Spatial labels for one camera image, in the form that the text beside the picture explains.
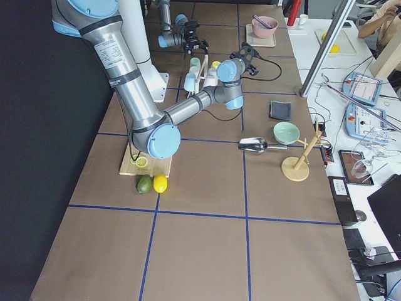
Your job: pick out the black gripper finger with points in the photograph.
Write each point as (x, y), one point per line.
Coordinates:
(187, 50)
(203, 45)

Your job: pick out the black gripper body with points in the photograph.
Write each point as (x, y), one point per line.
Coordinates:
(190, 35)
(252, 70)

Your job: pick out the mint green cup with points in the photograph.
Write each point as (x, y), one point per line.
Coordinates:
(195, 64)

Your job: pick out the pink cup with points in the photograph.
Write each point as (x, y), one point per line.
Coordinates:
(210, 81)

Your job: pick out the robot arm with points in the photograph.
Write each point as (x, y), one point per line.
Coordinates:
(116, 32)
(169, 35)

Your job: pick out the yellow cup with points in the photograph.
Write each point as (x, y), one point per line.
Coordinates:
(215, 64)

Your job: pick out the grey cup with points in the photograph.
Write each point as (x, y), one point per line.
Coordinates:
(212, 73)

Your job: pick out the light blue cup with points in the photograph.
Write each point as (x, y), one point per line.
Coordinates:
(190, 82)

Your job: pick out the white paper cup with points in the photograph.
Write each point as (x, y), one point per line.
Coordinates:
(303, 18)

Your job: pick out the beige tray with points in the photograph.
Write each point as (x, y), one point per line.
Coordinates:
(253, 40)

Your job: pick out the pink bowl with ice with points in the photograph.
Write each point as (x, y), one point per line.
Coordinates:
(260, 31)

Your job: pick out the red cylinder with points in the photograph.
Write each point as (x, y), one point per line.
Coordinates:
(295, 6)

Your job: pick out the grey folded cloth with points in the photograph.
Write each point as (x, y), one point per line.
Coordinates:
(280, 110)

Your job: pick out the yellow fruit on tray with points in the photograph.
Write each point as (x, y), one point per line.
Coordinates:
(335, 49)

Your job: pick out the mint green bowl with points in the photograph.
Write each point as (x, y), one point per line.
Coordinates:
(286, 133)

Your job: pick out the steel scoop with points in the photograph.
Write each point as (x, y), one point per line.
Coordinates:
(257, 145)

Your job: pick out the blue teach pendant far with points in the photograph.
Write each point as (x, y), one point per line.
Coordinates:
(362, 88)

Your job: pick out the blue teach pendant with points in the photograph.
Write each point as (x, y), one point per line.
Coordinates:
(361, 124)
(362, 88)

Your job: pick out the wooden mug tree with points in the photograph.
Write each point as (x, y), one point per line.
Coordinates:
(296, 168)

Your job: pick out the wooden cutting board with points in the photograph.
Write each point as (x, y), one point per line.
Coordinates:
(154, 167)

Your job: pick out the person at desk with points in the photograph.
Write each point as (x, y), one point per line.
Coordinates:
(386, 21)

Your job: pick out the whole lemon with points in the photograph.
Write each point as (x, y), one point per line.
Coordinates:
(160, 183)

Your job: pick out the blue teach pendant near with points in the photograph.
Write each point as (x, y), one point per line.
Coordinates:
(361, 124)

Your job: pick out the avocado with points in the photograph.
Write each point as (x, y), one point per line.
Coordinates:
(144, 184)

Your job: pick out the brown framed tablet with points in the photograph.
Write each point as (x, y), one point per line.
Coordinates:
(347, 163)

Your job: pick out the wine glass right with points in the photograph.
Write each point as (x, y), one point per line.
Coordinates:
(363, 167)

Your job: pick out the black laptop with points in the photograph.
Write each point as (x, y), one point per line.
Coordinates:
(385, 205)

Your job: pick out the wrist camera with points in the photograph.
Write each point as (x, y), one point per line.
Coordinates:
(253, 71)

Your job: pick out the white wire cup rack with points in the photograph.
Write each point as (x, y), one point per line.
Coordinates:
(205, 63)

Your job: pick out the steel tongs handle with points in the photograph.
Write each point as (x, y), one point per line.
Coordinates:
(262, 22)

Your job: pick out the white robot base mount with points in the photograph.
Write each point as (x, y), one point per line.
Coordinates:
(133, 30)

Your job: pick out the aluminium frame post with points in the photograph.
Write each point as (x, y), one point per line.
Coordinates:
(331, 35)

